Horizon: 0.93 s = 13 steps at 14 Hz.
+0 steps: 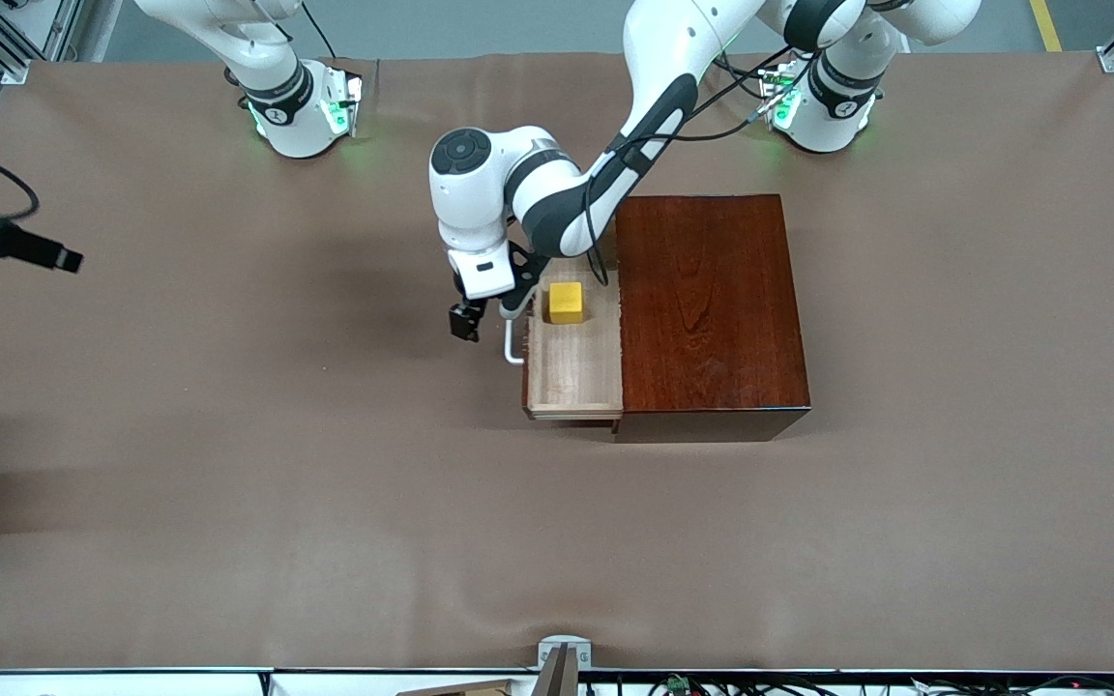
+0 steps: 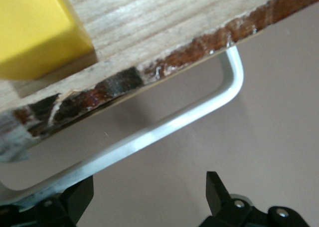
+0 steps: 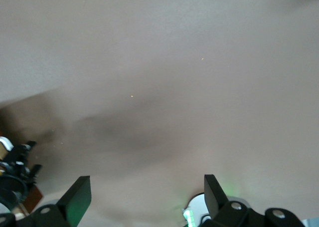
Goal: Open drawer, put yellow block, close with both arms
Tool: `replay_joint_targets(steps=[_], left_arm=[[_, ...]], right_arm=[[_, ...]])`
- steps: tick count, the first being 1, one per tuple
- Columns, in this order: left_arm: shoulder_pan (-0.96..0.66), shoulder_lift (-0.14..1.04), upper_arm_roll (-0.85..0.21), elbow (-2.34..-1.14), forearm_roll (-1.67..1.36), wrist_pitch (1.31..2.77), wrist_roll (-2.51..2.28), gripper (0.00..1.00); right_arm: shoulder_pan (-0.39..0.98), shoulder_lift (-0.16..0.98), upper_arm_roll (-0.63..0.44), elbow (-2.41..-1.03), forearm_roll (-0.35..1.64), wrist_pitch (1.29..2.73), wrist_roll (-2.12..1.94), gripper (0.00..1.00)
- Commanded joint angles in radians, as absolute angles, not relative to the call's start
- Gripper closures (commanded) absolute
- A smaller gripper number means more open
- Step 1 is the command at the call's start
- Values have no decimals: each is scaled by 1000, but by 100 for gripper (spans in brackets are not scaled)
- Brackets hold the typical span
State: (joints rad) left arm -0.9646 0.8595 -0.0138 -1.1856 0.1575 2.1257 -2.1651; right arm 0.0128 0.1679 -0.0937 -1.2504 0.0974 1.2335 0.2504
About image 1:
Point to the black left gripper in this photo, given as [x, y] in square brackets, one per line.
[466, 320]

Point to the yellow wooden block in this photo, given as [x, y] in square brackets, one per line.
[566, 304]

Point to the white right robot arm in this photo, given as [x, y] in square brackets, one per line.
[281, 106]

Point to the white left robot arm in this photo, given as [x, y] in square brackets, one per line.
[475, 193]

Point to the dark brown wooden cabinet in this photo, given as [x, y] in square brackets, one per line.
[712, 319]

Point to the brown table cloth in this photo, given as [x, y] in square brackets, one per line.
[325, 483]

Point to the tan board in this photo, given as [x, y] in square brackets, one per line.
[470, 689]

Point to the yellow floor tape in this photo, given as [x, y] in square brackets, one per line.
[1045, 24]

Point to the grey metal bracket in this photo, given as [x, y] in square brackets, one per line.
[562, 652]

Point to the white table edge rail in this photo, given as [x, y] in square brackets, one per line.
[131, 686]

